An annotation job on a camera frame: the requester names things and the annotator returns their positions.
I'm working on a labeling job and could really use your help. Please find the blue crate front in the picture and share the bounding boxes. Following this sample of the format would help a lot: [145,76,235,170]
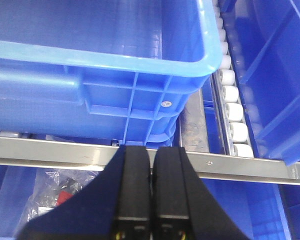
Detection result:
[0,0,222,148]

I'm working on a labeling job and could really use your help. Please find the clear plastic parts bag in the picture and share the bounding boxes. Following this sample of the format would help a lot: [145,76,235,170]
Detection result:
[19,168,99,227]

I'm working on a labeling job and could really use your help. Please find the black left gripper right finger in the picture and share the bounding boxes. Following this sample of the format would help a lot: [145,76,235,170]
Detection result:
[152,147,248,240]

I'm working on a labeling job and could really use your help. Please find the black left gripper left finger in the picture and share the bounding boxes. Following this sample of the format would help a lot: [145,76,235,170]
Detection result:
[16,145,151,240]

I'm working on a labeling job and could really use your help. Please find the white roller conveyor track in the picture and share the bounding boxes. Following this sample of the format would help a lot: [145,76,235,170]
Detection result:
[211,0,254,158]

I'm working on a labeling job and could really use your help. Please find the blue crate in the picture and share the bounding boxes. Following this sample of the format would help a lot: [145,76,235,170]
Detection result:
[218,0,300,165]
[0,0,222,148]

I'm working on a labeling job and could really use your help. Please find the blue crate right side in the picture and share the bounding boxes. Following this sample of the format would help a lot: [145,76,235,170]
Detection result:
[218,0,300,165]

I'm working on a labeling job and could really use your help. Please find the blue bin below rail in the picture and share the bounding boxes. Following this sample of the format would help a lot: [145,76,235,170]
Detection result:
[0,165,292,240]

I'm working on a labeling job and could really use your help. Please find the steel rack rail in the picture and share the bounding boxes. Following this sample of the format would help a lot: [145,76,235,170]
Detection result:
[0,137,300,186]

